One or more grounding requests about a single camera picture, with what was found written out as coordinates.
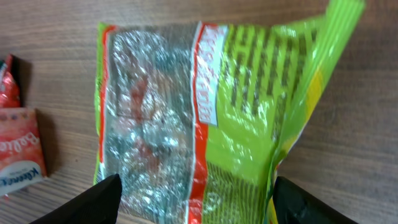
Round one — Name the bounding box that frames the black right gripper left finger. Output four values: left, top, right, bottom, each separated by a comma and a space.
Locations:
32, 174, 123, 224

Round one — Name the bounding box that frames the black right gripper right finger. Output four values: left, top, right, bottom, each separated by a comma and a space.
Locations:
273, 176, 357, 224

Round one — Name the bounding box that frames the red white candy pack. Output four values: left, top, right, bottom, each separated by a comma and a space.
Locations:
1, 108, 47, 196

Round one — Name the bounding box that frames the green snack bag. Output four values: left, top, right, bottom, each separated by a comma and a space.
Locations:
94, 0, 366, 223

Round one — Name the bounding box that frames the red stick packet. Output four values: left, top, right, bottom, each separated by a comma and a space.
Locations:
1, 54, 21, 108

